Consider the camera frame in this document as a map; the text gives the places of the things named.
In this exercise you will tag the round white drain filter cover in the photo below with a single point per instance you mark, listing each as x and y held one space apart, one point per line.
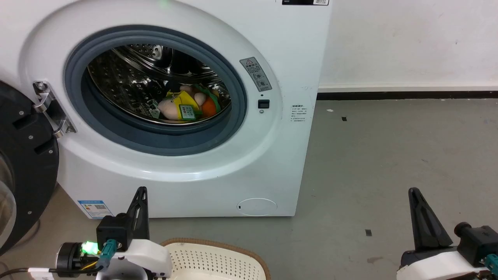
256 206

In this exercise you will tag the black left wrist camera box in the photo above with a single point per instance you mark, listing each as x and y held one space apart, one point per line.
114 231

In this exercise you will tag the small printed text label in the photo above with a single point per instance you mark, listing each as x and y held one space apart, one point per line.
298 113

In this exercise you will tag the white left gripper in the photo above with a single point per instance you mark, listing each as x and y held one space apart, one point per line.
144 258

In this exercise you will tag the grey warning sticker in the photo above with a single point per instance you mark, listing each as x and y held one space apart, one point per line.
255 74

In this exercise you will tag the white laundry basket brown rim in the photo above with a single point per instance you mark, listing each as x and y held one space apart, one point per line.
218 262

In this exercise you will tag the orange and green plush toy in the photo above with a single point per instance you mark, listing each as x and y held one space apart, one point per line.
210 105

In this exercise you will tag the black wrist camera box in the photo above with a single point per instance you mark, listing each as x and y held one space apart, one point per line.
480 243
114 231

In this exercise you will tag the white front-load washing machine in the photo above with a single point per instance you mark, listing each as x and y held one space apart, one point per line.
272 58

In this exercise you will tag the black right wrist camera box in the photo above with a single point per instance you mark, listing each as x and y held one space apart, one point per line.
480 243

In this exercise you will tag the black cylinder with green light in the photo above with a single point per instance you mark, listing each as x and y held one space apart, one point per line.
72 258

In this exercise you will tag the metal door hinge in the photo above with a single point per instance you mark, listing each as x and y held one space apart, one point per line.
50 107

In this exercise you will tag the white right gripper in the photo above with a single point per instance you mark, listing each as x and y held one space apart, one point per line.
435 266

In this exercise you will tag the beige plush doll yellow clothes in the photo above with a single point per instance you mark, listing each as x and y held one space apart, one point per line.
177 107

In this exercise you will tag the blue energy label sticker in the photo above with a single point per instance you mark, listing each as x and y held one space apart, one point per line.
94 209

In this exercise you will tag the black round washing machine door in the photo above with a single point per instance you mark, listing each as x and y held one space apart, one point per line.
31 163

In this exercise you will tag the black door latch slot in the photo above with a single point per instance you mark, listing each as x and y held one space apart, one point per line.
263 104

